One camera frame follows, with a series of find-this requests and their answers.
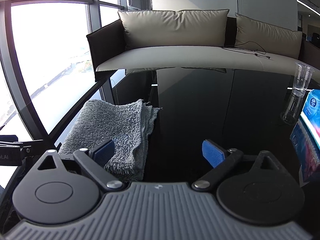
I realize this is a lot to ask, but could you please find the grey knitted towel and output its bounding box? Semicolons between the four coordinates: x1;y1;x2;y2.
59;99;159;182

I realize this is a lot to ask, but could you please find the blue tissue pack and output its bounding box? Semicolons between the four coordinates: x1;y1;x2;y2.
301;89;320;143

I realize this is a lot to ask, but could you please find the dark sofa with beige seat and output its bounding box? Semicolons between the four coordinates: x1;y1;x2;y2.
87;16;298;80

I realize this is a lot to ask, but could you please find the clear plastic cup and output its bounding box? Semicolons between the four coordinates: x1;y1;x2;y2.
292;62;314;98

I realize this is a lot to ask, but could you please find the beige left back cushion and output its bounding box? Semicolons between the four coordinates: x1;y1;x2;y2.
118;9;229;49

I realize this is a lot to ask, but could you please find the beige cushion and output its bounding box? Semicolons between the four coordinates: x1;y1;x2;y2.
118;9;229;49
235;14;302;59

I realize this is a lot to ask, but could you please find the beige right back cushion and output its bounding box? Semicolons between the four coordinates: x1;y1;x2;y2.
235;14;302;59

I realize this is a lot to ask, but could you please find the black cable on sofa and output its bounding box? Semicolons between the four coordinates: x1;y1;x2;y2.
223;40;271;60

